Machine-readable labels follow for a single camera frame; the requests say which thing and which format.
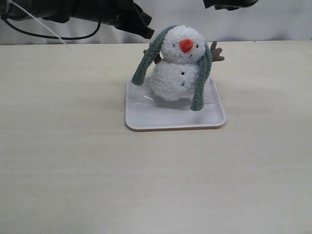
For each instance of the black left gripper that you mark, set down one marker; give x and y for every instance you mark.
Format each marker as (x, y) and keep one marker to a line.
(126, 15)

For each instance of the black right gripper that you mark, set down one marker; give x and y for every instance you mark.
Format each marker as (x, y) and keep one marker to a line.
(229, 4)

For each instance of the green knitted scarf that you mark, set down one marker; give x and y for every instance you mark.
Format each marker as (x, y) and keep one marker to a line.
(149, 56)

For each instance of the white plush snowman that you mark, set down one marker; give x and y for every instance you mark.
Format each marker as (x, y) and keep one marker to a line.
(174, 75)

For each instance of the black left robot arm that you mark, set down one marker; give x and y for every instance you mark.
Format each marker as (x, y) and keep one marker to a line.
(59, 11)

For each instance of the white plastic tray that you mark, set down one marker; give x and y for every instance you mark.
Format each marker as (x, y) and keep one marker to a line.
(146, 112)

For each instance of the white zip tie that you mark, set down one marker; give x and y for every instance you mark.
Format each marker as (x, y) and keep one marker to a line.
(44, 24)

